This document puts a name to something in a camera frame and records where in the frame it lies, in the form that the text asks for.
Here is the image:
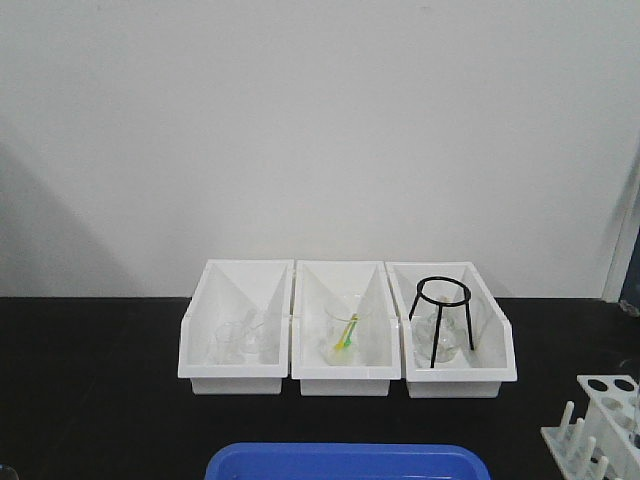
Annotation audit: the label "clear glass test tube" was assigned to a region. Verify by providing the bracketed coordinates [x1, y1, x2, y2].
[630, 390, 640, 449]

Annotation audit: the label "grey pegboard drying rack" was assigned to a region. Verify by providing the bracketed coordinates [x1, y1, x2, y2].
[618, 248, 639, 318]

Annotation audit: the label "white test tube rack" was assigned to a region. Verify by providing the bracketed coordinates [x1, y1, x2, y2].
[540, 375, 639, 479]

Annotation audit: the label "beaker in middle bin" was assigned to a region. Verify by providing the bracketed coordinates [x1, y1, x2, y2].
[320, 293, 373, 366]

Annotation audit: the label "middle white storage bin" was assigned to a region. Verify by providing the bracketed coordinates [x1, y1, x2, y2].
[291, 260, 401, 396]

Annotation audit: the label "white storage bin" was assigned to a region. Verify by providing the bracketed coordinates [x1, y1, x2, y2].
[291, 260, 401, 396]
[177, 259, 294, 395]
[385, 262, 517, 398]

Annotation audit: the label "yellow green plastic spoons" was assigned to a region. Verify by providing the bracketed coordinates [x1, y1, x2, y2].
[334, 313, 359, 350]

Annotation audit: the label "glassware in left bin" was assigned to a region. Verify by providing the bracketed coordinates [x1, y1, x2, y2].
[212, 309, 277, 365]

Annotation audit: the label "left white storage bin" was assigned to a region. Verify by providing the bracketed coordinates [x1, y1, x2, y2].
[177, 259, 294, 395]

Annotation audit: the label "glass flask in right bin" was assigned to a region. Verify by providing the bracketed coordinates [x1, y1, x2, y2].
[411, 306, 460, 368]

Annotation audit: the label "right white storage bin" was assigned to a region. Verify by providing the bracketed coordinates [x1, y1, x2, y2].
[385, 262, 517, 398]

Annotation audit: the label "blue plastic tray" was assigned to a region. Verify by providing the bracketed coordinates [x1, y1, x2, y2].
[205, 442, 490, 480]

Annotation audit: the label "clear glass beaker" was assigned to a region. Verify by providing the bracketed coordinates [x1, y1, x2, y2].
[0, 464, 19, 480]

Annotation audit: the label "black wire tripod stand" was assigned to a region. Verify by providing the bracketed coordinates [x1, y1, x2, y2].
[409, 276, 475, 369]

